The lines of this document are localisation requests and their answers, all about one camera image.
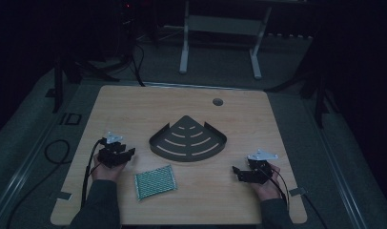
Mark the green mesh scouring sponge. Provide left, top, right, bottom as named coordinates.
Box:
left=133, top=163, right=178, bottom=202

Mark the dark metal corner shelf rack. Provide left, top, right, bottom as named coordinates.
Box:
left=149, top=114, right=228, bottom=163

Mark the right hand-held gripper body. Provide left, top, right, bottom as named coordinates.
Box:
left=246, top=148, right=280, bottom=186

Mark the white metal stand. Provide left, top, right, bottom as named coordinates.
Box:
left=178, top=0, right=274, bottom=81

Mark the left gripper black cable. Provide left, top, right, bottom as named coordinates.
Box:
left=80, top=137, right=108, bottom=210

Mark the aluminium floor rail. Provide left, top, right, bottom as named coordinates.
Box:
left=0, top=94, right=85, bottom=229
left=310, top=125, right=372, bottom=229

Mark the black floor cable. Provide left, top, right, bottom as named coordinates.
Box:
left=5, top=138, right=71, bottom=229

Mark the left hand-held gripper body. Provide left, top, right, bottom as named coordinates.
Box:
left=97, top=131, right=130, bottom=169

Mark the black tripod stand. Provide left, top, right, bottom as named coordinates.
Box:
left=51, top=55, right=121, bottom=115
left=266, top=60, right=340, bottom=130

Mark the person's right hand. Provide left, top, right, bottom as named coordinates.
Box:
left=249, top=162, right=282, bottom=202

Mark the black hanging cable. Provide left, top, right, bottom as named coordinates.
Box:
left=130, top=42, right=147, bottom=88

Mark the person's left hand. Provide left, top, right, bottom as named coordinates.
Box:
left=92, top=155, right=128, bottom=183

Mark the grey tape strip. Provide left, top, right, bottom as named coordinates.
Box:
left=289, top=186, right=308, bottom=198

